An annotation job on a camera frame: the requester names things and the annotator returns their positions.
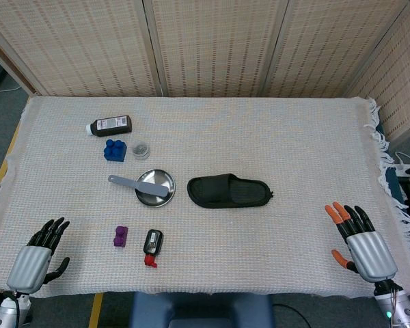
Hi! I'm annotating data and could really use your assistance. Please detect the brown bottle white cap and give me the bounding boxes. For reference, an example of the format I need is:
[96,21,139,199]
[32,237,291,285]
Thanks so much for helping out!
[85,115,134,138]

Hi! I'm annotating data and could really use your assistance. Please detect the white woven tablecloth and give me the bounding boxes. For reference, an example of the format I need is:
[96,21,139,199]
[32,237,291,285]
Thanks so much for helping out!
[0,95,410,299]

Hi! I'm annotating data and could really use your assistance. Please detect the left black grey robot hand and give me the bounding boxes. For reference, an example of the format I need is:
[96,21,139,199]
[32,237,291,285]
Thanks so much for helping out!
[5,217,71,295]

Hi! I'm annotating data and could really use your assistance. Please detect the small clear round jar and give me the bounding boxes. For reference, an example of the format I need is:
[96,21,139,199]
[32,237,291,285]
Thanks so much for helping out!
[132,141,152,161]

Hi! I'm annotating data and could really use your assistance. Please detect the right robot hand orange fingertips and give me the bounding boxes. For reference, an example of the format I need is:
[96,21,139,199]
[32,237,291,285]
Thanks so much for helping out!
[324,201,399,283]

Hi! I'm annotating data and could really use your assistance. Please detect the black rubber slipper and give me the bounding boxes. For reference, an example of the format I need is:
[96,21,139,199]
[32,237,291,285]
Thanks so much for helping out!
[186,173,275,210]

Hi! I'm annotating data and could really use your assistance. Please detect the black bottle red cap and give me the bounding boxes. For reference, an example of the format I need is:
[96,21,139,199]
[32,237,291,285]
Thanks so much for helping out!
[142,228,165,269]

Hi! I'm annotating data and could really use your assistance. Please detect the round stainless steel plate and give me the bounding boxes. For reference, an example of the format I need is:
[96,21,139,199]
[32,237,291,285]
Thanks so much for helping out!
[135,169,176,208]

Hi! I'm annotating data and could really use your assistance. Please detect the black floor cable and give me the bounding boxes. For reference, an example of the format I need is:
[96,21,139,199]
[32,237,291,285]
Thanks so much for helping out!
[272,302,375,324]

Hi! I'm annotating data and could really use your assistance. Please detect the bamboo folding screen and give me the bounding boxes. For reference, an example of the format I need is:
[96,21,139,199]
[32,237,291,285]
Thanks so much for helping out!
[0,0,410,141]

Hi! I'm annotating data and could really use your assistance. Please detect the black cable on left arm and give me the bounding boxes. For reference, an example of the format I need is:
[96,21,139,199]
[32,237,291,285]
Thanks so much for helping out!
[14,292,27,327]

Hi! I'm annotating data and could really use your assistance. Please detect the blue building block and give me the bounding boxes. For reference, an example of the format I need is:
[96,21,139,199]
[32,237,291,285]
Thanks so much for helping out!
[102,138,128,163]

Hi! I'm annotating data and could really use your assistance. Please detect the purple building block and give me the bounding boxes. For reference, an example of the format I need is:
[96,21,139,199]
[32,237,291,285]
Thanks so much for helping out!
[113,225,130,249]

